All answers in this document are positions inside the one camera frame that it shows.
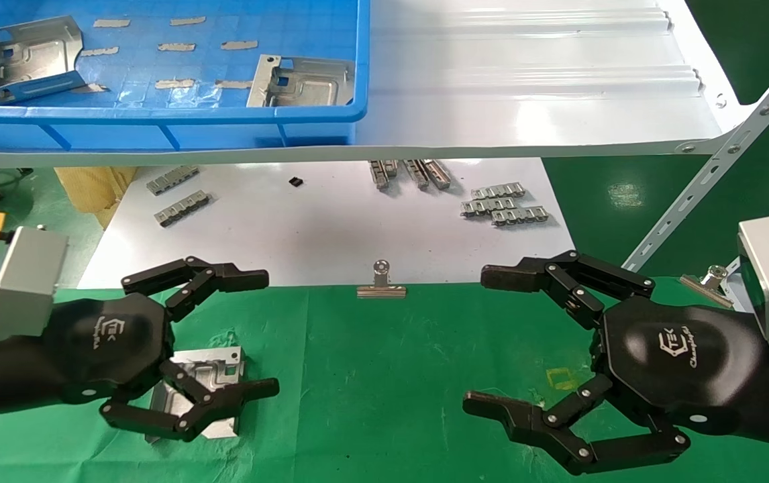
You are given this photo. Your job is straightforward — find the silver binder clip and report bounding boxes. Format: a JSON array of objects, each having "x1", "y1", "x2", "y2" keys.
[
  {"x1": 680, "y1": 264, "x2": 734, "y2": 309},
  {"x1": 356, "y1": 260, "x2": 407, "y2": 300}
]

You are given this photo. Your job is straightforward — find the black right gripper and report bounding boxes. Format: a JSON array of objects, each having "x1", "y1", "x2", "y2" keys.
[{"x1": 463, "y1": 250, "x2": 769, "y2": 476}]

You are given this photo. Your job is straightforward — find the white perforated shelf post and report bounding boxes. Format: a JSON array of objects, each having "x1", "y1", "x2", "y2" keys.
[{"x1": 623, "y1": 34, "x2": 769, "y2": 272}]

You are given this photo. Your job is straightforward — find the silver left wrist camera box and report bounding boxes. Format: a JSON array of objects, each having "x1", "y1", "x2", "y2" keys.
[{"x1": 0, "y1": 227, "x2": 68, "y2": 346}]

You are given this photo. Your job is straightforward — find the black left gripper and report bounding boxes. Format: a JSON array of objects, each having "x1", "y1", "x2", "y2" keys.
[{"x1": 0, "y1": 256, "x2": 281, "y2": 442}]

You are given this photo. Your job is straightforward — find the toothed metal rail piece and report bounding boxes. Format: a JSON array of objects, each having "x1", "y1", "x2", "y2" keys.
[
  {"x1": 490, "y1": 206, "x2": 550, "y2": 227},
  {"x1": 154, "y1": 190, "x2": 211, "y2": 228},
  {"x1": 146, "y1": 166, "x2": 200, "y2": 197},
  {"x1": 470, "y1": 182, "x2": 527, "y2": 201},
  {"x1": 461, "y1": 197, "x2": 517, "y2": 217}
]

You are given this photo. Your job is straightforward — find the green table cloth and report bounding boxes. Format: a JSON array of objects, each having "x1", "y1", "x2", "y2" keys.
[{"x1": 0, "y1": 282, "x2": 769, "y2": 483}]

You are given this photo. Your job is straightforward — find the white lower shelf board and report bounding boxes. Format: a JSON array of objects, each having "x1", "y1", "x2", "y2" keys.
[{"x1": 76, "y1": 158, "x2": 576, "y2": 289}]

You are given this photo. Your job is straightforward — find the blue plastic bin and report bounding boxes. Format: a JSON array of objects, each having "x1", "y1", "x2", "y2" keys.
[{"x1": 0, "y1": 0, "x2": 370, "y2": 153}]

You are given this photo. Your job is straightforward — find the stamped sheet metal bracket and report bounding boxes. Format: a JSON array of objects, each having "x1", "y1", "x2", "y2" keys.
[
  {"x1": 246, "y1": 54, "x2": 357, "y2": 109},
  {"x1": 146, "y1": 345, "x2": 246, "y2": 444},
  {"x1": 0, "y1": 15, "x2": 85, "y2": 105}
]

